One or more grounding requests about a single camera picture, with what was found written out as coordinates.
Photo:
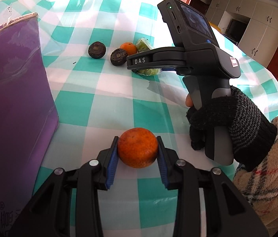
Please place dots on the plaid fleece right forearm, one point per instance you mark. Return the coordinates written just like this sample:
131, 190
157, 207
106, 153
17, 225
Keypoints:
260, 187

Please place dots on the dark passion fruit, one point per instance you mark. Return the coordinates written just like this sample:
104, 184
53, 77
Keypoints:
118, 57
97, 50

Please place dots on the right hand black knit glove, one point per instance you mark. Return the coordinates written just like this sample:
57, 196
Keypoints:
251, 133

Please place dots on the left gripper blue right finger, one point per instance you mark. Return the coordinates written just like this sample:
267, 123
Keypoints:
162, 162

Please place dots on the green halved fruit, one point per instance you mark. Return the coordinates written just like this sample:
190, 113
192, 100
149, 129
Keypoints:
147, 72

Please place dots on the small orange tangerine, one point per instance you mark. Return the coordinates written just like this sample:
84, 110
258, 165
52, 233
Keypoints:
138, 147

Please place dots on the teal white checkered tablecloth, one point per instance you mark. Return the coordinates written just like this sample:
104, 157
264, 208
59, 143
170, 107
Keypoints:
96, 101

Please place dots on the purple cardboard box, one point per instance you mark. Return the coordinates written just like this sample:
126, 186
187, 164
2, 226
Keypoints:
28, 114

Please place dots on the white wall cabinets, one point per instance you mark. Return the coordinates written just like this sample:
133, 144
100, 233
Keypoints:
250, 24

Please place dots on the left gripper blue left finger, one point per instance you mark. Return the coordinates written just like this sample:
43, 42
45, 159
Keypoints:
111, 163

